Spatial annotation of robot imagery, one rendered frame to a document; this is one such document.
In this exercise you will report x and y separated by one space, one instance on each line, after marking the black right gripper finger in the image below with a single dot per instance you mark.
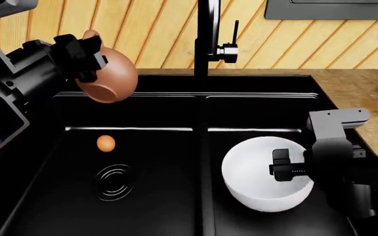
282 174
281 156

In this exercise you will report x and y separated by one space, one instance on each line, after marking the brown clay teapot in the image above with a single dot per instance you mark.
118 76

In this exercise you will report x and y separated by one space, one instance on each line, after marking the tall black faucet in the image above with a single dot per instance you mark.
205 37

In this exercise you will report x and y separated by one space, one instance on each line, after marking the gray right gripper camera box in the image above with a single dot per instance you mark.
331 123

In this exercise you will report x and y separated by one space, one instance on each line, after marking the round black sink drain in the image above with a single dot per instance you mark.
113 182

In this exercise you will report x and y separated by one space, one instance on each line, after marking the brown egg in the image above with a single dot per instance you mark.
106 143

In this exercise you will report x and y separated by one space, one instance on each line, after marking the black double-basin sink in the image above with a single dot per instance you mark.
162 209

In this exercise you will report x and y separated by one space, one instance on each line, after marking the gray box-shaped robot part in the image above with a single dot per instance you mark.
7 7

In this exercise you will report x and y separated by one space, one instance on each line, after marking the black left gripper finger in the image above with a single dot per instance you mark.
92 42
88 76

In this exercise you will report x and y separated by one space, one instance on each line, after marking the white bowl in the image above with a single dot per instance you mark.
258 194

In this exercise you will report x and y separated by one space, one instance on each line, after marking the dark gray framed panel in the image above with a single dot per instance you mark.
331 11

